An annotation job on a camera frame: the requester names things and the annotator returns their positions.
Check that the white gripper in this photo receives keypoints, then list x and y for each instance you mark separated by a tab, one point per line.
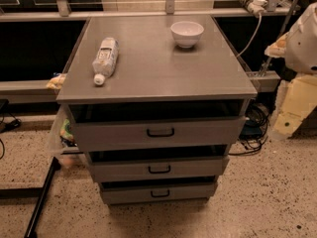
303	47

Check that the grey drawer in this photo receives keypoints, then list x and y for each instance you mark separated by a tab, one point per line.
176	168
159	193
102	136

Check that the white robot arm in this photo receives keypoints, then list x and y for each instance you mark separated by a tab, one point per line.
302	46

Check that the grey drawer cabinet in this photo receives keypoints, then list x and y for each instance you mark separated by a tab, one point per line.
155	80

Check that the white power strip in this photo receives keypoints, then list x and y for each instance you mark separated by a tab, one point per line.
255	7

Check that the white ceramic bowl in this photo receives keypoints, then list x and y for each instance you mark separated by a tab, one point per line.
186	34

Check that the clear plastic water bottle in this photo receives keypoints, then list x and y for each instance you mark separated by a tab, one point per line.
105	62

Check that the clear plastic storage bin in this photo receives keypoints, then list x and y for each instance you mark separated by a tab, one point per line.
61	143

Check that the yellow snack bag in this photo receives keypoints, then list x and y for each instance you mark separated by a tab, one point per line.
56	82

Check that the black metal floor frame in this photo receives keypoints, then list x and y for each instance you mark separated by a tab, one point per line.
39	193

